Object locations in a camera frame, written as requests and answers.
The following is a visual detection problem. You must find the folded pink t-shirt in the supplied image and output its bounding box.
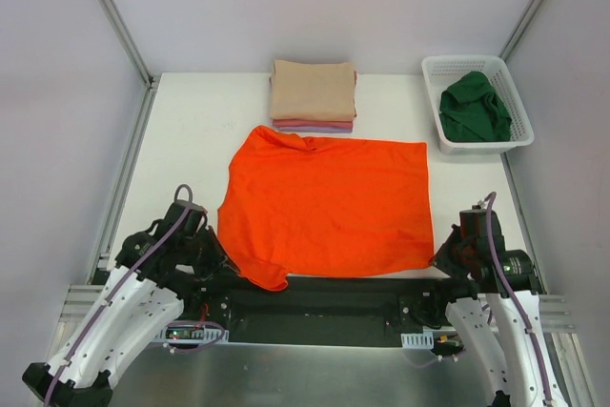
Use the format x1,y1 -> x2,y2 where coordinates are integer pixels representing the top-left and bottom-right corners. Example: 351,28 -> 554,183
272,119 -> 354,128

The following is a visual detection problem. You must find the green t-shirt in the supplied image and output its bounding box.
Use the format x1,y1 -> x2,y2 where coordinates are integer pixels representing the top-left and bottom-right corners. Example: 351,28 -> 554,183
439,71 -> 512,143

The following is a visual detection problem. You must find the folded purple t-shirt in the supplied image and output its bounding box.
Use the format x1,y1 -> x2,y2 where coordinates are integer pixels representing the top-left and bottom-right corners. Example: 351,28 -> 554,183
275,126 -> 353,133

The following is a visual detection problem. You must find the white plastic basket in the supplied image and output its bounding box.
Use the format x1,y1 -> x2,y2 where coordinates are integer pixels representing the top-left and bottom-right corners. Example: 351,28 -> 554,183
421,55 -> 534,155

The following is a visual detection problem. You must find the right white cable duct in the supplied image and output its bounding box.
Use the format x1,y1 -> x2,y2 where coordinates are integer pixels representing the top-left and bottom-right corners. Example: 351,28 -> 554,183
400,332 -> 435,351

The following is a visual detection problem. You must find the white cable duct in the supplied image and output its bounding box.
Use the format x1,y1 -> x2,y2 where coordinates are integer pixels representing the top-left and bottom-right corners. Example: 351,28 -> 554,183
400,332 -> 435,351
152,325 -> 230,346

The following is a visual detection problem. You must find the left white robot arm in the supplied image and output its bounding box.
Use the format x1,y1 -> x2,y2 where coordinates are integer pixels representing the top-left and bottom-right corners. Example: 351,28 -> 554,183
22,199 -> 228,406

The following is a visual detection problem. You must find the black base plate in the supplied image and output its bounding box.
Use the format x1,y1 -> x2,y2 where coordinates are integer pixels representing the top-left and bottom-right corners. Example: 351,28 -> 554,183
142,273 -> 497,346

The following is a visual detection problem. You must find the orange t-shirt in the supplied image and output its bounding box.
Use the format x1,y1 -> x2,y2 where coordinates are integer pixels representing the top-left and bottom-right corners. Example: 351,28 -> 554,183
218,126 -> 435,291

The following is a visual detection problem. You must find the left aluminium frame post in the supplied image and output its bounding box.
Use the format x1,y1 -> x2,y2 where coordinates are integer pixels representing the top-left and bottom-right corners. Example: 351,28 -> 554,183
97,0 -> 155,88

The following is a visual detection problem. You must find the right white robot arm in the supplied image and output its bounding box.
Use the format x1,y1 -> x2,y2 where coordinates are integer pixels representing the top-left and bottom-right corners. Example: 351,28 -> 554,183
429,205 -> 567,406

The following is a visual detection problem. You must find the left white cable duct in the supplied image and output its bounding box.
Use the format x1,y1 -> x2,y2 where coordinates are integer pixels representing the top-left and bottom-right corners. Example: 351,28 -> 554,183
152,325 -> 230,346

